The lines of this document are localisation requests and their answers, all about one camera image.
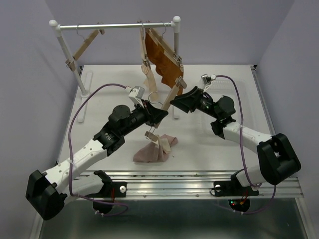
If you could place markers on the beige underwear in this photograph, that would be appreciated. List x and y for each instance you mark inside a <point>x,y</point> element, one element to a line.
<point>150,82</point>

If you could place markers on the wooden clip hanger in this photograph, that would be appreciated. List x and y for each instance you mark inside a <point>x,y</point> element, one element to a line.
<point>71,63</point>
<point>179,82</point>

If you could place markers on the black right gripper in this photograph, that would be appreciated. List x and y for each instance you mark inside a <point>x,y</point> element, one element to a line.
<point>190,100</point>

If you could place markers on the white plastic basket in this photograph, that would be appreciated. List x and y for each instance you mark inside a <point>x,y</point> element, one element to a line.
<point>224,109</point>

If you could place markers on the pink underwear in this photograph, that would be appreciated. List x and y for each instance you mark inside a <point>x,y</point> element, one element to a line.
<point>157,150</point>

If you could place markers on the empty wooden clip hanger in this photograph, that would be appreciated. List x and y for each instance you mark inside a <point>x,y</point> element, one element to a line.
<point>71,63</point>

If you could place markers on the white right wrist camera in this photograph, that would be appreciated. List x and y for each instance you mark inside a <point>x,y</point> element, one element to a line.
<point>206,81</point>

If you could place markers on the brown underwear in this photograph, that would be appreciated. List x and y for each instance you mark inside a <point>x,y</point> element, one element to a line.
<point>165,65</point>

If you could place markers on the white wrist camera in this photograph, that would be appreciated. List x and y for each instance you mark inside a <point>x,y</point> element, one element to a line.
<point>206,81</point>
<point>136,94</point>

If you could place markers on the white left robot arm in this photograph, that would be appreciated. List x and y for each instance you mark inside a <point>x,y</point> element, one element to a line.
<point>45,189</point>

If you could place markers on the white clothes rack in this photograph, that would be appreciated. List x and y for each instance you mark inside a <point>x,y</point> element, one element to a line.
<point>99,28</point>

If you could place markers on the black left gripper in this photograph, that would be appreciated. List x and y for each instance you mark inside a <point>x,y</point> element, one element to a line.
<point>153,115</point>

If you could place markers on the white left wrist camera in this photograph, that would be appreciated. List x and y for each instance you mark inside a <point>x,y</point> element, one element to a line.
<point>136,94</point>

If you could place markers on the aluminium mounting rail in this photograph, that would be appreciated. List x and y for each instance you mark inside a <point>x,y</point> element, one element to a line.
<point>177,185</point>

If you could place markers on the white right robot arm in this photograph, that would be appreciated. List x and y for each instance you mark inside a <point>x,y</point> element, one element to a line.
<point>277,159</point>

